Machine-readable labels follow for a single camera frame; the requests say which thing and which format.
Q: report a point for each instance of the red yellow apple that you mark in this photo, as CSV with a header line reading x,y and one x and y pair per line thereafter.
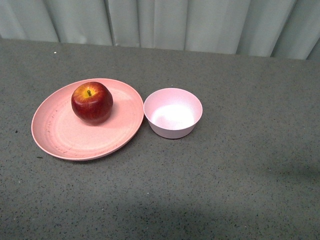
x,y
92,102

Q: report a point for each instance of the light pink bowl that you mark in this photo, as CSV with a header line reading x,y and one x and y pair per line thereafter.
x,y
172,113

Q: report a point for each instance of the pink round plate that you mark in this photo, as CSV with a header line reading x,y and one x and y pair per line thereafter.
x,y
59,132

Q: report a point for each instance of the grey-white pleated curtain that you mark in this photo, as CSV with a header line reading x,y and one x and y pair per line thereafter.
x,y
267,28

